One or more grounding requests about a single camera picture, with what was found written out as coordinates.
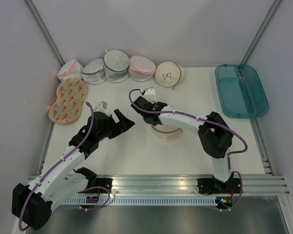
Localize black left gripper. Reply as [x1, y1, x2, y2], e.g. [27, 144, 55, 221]
[97, 109, 134, 141]

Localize beige round glasses laundry bag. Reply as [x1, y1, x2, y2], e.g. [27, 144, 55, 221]
[151, 124, 183, 143]

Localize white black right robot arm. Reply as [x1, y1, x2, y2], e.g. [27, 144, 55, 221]
[131, 96, 233, 194]

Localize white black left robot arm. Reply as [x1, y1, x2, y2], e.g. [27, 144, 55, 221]
[12, 109, 135, 231]

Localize white pink-zip mesh bag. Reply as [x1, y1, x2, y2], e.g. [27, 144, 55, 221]
[128, 55, 156, 82]

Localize beige round bag with glasses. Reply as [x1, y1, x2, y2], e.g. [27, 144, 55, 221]
[154, 61, 186, 90]

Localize tall white blue-zip mesh bag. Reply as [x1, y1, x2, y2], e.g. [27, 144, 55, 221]
[103, 50, 129, 83]

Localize white blue-trim mesh bag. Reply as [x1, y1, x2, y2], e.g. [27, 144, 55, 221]
[82, 58, 106, 84]

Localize floral peanut-shaped laundry bag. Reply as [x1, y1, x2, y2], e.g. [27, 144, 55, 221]
[48, 78, 88, 125]

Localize white pink-trim mesh bag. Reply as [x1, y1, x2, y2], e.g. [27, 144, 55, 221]
[56, 59, 84, 81]

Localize teal transparent plastic bin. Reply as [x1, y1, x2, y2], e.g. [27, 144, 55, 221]
[214, 64, 269, 119]

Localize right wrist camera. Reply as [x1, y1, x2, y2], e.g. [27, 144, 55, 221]
[141, 87, 157, 103]

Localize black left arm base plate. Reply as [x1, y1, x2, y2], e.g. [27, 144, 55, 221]
[85, 178, 113, 195]

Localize white slotted cable duct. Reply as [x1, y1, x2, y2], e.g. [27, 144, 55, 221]
[63, 195, 231, 206]

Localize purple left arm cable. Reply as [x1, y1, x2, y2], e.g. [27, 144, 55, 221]
[19, 101, 112, 232]

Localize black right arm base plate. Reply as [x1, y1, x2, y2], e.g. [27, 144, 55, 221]
[197, 178, 242, 195]

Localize left aluminium corner post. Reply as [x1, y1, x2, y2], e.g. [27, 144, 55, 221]
[23, 0, 65, 66]

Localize aluminium corner post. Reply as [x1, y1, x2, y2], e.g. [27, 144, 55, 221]
[23, 0, 65, 66]
[240, 0, 283, 64]

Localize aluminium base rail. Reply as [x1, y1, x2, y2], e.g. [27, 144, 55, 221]
[97, 174, 290, 196]

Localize right aluminium corner post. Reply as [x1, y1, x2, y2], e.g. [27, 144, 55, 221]
[240, 0, 283, 64]

